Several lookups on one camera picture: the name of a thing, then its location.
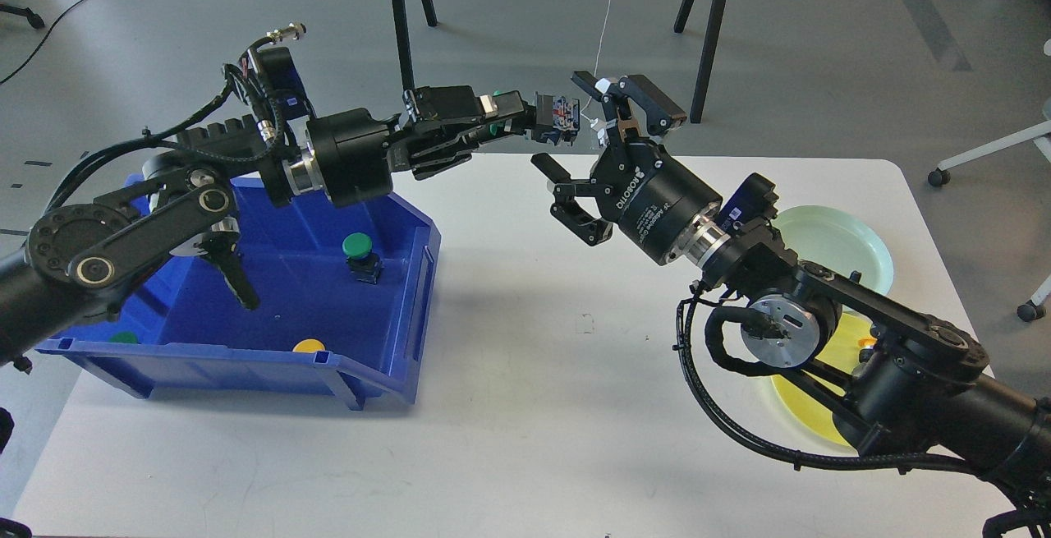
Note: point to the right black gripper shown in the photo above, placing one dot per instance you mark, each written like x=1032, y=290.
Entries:
x=651, y=197

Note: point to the yellow button front edge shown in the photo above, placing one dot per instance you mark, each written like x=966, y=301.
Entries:
x=309, y=345

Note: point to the black tripod legs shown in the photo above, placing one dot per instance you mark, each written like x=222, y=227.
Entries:
x=708, y=50
x=400, y=21

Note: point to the yellow plate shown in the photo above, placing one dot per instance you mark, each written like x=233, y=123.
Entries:
x=841, y=352

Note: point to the green button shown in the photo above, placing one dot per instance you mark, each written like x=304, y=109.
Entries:
x=558, y=120
x=363, y=262
x=124, y=337

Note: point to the blue plastic bin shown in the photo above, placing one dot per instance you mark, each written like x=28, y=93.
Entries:
x=194, y=335

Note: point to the right black tripod legs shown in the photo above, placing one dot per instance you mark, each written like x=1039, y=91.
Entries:
x=708, y=50

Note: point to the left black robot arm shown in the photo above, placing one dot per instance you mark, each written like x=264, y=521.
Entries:
x=122, y=212

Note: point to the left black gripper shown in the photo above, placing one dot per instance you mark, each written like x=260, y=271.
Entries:
x=356, y=154

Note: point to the left black tripod legs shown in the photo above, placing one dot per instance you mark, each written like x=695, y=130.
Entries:
x=400, y=21

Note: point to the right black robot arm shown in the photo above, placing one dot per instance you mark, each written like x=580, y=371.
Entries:
x=906, y=390

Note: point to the pale green plate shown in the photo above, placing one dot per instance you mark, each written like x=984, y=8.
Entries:
x=839, y=241

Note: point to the white office chair base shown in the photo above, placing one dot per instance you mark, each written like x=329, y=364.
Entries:
x=1035, y=307

